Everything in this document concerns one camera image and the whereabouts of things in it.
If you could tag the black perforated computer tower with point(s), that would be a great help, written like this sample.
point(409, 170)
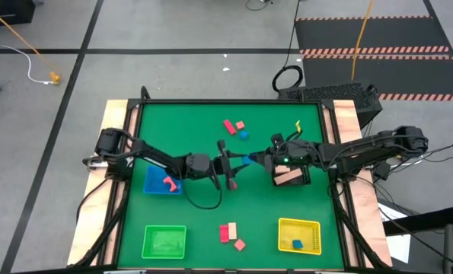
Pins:
point(332, 93)

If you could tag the green plastic basket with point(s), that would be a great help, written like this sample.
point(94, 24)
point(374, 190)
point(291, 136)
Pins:
point(163, 243)

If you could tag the white paper sheet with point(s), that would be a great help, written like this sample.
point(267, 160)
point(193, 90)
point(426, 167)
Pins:
point(397, 243)

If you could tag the orange square block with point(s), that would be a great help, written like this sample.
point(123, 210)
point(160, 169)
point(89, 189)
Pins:
point(240, 244)

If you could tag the black box on floor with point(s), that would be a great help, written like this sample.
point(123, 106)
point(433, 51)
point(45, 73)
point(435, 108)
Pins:
point(9, 11)

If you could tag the long peach block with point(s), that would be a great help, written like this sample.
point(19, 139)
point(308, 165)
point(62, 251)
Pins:
point(289, 177)

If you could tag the green table mat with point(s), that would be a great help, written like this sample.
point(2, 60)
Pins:
point(211, 122)

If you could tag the blue half-cylinder block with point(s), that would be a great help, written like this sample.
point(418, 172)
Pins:
point(243, 135)

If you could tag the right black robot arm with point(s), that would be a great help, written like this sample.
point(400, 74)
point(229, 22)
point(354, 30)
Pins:
point(363, 150)

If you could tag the black plastic basket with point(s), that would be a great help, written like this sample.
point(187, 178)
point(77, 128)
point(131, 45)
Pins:
point(307, 179)

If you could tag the black power adapter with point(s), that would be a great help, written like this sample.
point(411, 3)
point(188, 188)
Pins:
point(382, 170)

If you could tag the small red block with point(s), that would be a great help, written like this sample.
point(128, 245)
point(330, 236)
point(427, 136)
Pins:
point(232, 186)

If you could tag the blue plastic basket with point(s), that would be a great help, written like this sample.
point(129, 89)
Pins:
point(152, 184)

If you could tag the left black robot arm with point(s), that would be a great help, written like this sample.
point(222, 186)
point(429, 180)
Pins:
point(154, 154)

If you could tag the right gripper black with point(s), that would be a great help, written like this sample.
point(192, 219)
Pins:
point(285, 157)

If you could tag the black mat with striped edge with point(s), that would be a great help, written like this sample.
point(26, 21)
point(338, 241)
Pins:
point(363, 34)
point(401, 76)

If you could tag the yellow plastic basket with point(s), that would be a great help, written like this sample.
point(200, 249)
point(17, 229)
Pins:
point(306, 232)

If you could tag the black metal beam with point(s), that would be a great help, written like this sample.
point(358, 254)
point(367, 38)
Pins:
point(424, 220)

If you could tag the small peach block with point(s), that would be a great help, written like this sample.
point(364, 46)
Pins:
point(282, 169)

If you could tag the pink wooden block top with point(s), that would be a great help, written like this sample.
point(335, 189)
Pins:
point(240, 125)

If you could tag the small blue block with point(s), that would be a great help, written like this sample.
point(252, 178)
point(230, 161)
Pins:
point(297, 244)

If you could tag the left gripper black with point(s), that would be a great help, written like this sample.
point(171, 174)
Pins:
point(219, 167)

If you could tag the orange-red arch block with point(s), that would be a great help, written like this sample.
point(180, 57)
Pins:
point(170, 184)

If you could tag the yellow hook piece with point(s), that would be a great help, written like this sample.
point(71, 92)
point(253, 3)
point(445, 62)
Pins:
point(298, 125)

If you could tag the long red block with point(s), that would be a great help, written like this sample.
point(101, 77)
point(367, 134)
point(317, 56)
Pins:
point(224, 234)
point(229, 126)

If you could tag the peach rectangular block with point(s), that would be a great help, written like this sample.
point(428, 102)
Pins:
point(232, 231)

